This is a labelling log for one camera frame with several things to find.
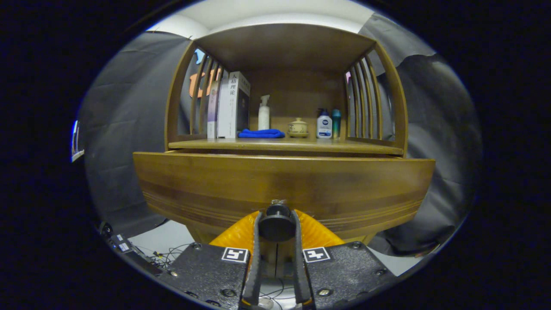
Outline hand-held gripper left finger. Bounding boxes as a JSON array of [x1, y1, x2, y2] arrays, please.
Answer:
[[159, 210, 262, 310]]

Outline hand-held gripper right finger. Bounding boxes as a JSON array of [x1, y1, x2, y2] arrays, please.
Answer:
[[291, 210, 396, 310]]

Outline black round drawer knob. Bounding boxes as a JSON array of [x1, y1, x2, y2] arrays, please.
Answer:
[[258, 200, 297, 242]]

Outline wooden drawer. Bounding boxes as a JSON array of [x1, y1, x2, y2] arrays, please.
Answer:
[[133, 151, 436, 246]]

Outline wooden cabinet door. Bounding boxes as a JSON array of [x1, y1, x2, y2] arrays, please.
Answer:
[[262, 242, 277, 278], [278, 242, 294, 278]]

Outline wooden countertop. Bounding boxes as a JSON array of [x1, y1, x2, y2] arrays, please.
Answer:
[[168, 137, 405, 156]]

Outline wooden cabinet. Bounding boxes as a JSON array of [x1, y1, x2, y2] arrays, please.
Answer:
[[164, 22, 409, 280]]

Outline blue folded cloth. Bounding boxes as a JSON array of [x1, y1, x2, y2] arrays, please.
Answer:
[[238, 128, 286, 139]]

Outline beige lidded teacup with saucer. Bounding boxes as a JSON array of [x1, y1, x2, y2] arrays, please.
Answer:
[[287, 118, 310, 138]]

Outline white lotion bottle blue cap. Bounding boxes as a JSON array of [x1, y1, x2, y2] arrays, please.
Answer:
[[316, 108, 333, 139]]

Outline white pump bottle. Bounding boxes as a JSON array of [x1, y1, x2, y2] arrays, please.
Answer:
[[258, 95, 271, 131]]

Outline thin purple book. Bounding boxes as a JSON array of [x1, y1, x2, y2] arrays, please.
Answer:
[[207, 80, 221, 139]]

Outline thick white book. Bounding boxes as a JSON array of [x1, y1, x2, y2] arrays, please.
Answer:
[[217, 71, 251, 139]]

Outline tangled thin black cables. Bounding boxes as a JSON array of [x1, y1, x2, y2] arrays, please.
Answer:
[[260, 278, 297, 310]]

